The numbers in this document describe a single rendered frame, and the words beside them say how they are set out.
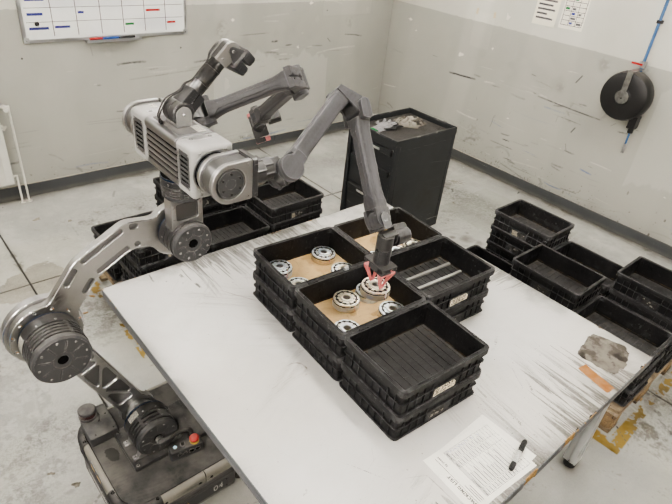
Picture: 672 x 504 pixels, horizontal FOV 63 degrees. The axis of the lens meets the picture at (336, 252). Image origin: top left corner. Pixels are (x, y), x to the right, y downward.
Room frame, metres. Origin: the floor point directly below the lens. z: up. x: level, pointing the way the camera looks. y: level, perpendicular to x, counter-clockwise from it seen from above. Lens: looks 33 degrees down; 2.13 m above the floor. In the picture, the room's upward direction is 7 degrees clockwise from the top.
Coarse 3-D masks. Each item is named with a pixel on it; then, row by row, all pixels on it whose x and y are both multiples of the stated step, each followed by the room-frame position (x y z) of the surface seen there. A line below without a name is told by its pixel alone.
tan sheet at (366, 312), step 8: (320, 304) 1.65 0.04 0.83; (328, 304) 1.66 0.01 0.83; (360, 304) 1.68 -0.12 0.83; (368, 304) 1.69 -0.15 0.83; (376, 304) 1.69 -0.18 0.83; (328, 312) 1.61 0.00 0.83; (336, 312) 1.62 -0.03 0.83; (352, 312) 1.63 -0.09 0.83; (360, 312) 1.63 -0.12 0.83; (368, 312) 1.64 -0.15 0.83; (376, 312) 1.64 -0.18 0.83; (336, 320) 1.57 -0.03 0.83; (352, 320) 1.58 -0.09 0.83; (360, 320) 1.59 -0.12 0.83; (368, 320) 1.59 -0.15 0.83
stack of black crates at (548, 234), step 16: (512, 208) 3.24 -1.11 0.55; (528, 208) 3.25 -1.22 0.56; (496, 224) 3.09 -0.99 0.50; (512, 224) 3.02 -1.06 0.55; (528, 224) 3.16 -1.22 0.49; (544, 224) 3.15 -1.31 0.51; (560, 224) 3.08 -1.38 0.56; (496, 240) 3.07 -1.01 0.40; (512, 240) 2.99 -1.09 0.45; (528, 240) 2.92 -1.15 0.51; (544, 240) 2.86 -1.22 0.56; (560, 240) 2.96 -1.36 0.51; (512, 256) 2.96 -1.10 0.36
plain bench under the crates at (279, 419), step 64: (128, 320) 1.58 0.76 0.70; (192, 320) 1.63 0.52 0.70; (256, 320) 1.67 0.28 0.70; (512, 320) 1.86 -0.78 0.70; (576, 320) 1.91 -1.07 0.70; (192, 384) 1.30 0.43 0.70; (256, 384) 1.34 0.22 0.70; (320, 384) 1.37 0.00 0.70; (512, 384) 1.48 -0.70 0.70; (576, 384) 1.52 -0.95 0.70; (256, 448) 1.08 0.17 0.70; (320, 448) 1.11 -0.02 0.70; (384, 448) 1.13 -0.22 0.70; (576, 448) 1.70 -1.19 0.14
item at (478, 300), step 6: (480, 294) 1.86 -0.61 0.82; (486, 294) 1.88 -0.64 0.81; (468, 300) 1.80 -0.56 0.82; (474, 300) 1.83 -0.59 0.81; (480, 300) 1.88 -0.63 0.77; (456, 306) 1.76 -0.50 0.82; (462, 306) 1.78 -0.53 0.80; (468, 306) 1.82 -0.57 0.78; (474, 306) 1.85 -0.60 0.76; (480, 306) 1.89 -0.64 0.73; (450, 312) 1.74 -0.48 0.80; (456, 312) 1.78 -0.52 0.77; (462, 312) 1.80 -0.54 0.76; (468, 312) 1.84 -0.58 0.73; (474, 312) 1.87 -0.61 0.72; (456, 318) 1.78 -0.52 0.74; (462, 318) 1.82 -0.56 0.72
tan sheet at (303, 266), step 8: (304, 256) 1.97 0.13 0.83; (336, 256) 2.00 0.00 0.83; (296, 264) 1.90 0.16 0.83; (304, 264) 1.91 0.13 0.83; (312, 264) 1.92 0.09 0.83; (296, 272) 1.85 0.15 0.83; (304, 272) 1.85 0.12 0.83; (312, 272) 1.86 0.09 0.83; (320, 272) 1.87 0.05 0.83; (328, 272) 1.87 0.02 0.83
